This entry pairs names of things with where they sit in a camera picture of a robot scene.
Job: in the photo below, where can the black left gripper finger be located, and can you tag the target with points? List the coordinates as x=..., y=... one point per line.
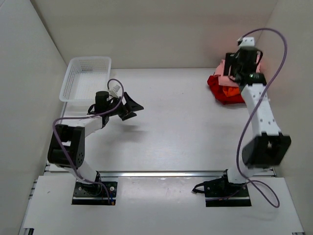
x=128, y=116
x=130, y=105

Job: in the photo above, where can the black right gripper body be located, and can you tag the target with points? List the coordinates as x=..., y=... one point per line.
x=237, y=66

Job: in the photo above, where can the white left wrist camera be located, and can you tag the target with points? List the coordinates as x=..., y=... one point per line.
x=113, y=91

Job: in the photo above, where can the pink t shirt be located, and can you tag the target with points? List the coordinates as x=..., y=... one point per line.
x=224, y=80

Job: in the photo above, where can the white plastic basket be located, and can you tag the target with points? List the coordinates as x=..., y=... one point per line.
x=84, y=77

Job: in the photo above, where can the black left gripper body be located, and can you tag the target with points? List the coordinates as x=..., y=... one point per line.
x=120, y=109

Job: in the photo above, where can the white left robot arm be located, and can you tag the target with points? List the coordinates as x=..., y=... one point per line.
x=67, y=146

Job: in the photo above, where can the orange t shirt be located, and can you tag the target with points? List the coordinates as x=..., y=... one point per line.
x=230, y=91

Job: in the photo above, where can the red t shirt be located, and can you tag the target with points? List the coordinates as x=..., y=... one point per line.
x=217, y=91

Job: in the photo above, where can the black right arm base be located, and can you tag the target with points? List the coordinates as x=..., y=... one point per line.
x=220, y=193

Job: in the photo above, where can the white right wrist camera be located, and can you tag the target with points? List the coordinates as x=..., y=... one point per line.
x=246, y=42

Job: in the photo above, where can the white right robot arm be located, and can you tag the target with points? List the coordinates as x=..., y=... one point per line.
x=268, y=145

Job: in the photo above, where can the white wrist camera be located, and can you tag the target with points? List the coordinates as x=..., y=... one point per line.
x=113, y=91
x=246, y=42

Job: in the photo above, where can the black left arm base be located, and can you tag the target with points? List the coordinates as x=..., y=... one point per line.
x=95, y=194

